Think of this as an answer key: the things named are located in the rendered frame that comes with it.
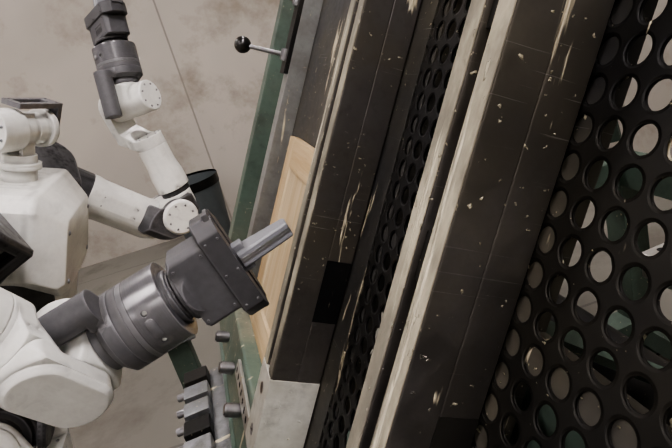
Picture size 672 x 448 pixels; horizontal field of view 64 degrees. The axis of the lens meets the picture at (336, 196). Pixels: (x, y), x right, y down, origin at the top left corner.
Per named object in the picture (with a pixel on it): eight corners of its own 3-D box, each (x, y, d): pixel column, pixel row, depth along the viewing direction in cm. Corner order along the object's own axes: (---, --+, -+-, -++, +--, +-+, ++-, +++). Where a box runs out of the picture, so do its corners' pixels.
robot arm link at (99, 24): (115, 23, 121) (129, 74, 122) (71, 22, 115) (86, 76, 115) (139, 0, 112) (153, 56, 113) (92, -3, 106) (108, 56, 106)
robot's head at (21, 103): (-12, 143, 83) (-7, 95, 81) (32, 139, 91) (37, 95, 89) (22, 155, 82) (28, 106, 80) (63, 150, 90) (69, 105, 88)
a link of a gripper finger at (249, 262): (285, 222, 59) (237, 252, 59) (291, 230, 56) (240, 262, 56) (293, 233, 60) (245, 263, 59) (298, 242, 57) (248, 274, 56)
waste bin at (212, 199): (242, 226, 467) (220, 164, 449) (236, 247, 423) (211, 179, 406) (191, 240, 467) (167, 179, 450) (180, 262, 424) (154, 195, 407)
